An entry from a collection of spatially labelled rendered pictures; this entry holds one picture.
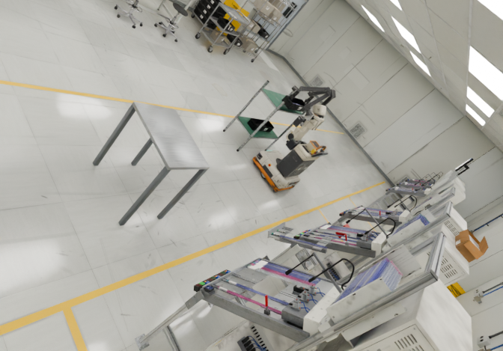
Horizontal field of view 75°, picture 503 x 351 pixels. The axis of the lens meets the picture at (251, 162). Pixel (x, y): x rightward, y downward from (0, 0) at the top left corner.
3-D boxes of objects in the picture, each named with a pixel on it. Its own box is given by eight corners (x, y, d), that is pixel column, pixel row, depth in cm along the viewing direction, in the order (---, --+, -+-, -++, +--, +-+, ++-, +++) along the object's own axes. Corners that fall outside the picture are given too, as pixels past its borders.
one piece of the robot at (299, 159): (294, 180, 543) (331, 147, 507) (279, 183, 497) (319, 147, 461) (282, 165, 554) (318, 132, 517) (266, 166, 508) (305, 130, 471)
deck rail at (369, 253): (299, 242, 321) (299, 236, 320) (300, 242, 322) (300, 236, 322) (375, 258, 282) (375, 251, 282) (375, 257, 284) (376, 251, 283)
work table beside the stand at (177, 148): (134, 162, 341) (175, 108, 306) (162, 218, 315) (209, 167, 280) (92, 162, 304) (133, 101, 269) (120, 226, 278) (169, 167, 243)
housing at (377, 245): (370, 257, 286) (371, 242, 285) (382, 244, 327) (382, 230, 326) (380, 260, 282) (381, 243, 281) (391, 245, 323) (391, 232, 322)
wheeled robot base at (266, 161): (292, 188, 551) (302, 179, 540) (275, 193, 497) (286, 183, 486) (269, 158, 572) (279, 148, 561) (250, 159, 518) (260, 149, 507)
